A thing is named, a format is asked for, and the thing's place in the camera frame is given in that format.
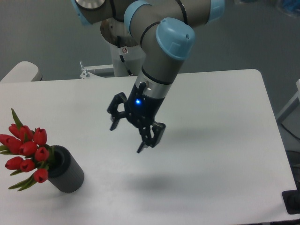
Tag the dark grey ribbed vase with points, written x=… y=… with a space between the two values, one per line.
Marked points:
x=66 y=174

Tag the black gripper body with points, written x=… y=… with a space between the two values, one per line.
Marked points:
x=142 y=109

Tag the red tulip bouquet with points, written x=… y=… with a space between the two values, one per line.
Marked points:
x=30 y=153

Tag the white furniture frame right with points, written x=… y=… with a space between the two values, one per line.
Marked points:
x=288 y=108

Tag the blue object top right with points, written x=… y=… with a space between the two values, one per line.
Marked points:
x=290 y=8

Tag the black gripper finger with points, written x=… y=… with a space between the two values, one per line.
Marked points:
x=112 y=109
x=151 y=134

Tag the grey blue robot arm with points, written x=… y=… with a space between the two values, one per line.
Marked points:
x=165 y=33

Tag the black cable port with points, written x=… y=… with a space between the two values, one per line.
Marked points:
x=292 y=201

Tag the white chair back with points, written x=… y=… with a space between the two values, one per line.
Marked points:
x=23 y=72

